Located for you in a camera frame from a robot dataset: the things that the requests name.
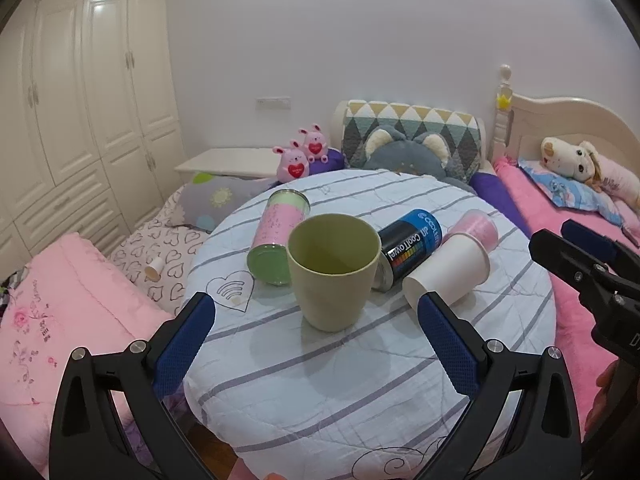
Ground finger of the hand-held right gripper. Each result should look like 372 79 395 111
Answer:
528 228 623 303
560 219 640 264

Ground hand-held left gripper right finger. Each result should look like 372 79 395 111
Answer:
415 290 583 480

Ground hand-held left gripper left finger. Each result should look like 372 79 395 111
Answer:
48 291 217 480

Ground white paper cup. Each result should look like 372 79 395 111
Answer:
403 234 491 312

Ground pink paper cup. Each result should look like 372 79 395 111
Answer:
446 208 499 254

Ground light green plastic cup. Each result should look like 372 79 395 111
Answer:
287 213 382 332

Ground person's right hand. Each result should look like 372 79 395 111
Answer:
585 360 626 431

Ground pink bed sheet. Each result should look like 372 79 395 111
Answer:
492 156 640 431

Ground blue cartoon pillow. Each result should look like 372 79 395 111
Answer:
517 158 636 228

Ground pink printed pillow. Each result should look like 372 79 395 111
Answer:
589 152 640 213

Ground white dog plush toy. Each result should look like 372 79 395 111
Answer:
540 135 608 183

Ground purple cushion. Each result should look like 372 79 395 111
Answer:
470 170 532 239

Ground striped white tablecloth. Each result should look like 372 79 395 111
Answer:
183 168 558 480

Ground black and blue can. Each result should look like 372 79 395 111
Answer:
371 208 444 293

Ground cream bed headboard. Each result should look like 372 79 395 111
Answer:
492 64 640 166

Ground pink floral quilt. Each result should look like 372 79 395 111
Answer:
0 232 176 436

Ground green and pink can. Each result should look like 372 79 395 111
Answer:
246 188 311 287

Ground grey flower pillow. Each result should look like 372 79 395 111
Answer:
176 171 281 233

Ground triangle patterned headboard cushion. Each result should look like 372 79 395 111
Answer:
334 99 487 183

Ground grey cat plush cushion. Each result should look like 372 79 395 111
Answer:
358 126 476 192

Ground white nightstand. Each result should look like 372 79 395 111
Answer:
174 147 287 180

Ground pink rabbit plush toy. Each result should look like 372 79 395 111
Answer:
272 140 311 183
299 123 331 164

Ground white wardrobe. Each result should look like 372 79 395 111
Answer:
0 0 187 273

